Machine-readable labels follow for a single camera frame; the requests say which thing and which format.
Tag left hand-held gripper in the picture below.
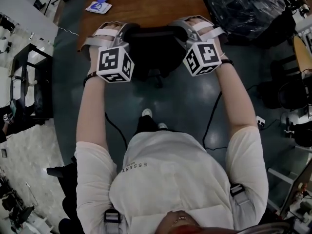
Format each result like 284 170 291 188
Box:
81 20 135 84

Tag person's neck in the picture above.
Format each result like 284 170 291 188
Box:
156 210 203 234

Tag white power strip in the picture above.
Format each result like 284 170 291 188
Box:
255 115 266 129

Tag person's right forearm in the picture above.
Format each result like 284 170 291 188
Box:
214 61 259 138

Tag plastic-wrapped black pallet load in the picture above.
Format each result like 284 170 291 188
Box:
207 0 297 49

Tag black metal frame table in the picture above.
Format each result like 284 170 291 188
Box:
10 42 55 125

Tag person's white shirt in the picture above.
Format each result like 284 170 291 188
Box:
74 127 269 234

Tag black beaded bracelet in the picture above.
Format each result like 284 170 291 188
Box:
83 72 99 88

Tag blue white pamphlet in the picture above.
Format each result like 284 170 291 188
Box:
85 0 113 15

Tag white desk frame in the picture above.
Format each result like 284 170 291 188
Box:
267 168 293 185

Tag person's black trousers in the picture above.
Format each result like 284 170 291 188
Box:
135 115 172 135

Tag black tether cable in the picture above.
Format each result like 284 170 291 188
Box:
202 90 229 151
104 111 129 149

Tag brown wooden desk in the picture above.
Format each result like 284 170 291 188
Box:
76 0 213 52

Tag person's right hand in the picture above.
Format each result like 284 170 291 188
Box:
185 17 229 62

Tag grey head mount rim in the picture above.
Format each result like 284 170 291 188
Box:
234 222 291 234

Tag person's left forearm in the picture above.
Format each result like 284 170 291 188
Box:
76 76 111 154

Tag light wooden round table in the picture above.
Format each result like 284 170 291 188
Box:
293 35 312 73

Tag grey right harness strap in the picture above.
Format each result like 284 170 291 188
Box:
229 182 252 206

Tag black flat monitor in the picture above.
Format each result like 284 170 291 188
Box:
280 166 312 217

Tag black mesh office chair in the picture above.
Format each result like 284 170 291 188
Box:
122 24 190 89

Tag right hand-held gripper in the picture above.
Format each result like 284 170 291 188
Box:
168 15 229 78

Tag person's left hand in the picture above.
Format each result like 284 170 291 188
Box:
87 22 124 75

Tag grey harness strap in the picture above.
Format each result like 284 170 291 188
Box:
104 208 121 234
229 182 252 206

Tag black round chair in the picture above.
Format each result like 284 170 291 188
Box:
258 80 310 111

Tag gold necklace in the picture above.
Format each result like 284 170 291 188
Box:
171 215 187 227

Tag thin white cable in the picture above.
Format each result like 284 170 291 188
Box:
58 26 80 37

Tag grey left harness strap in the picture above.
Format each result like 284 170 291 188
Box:
104 208 121 234

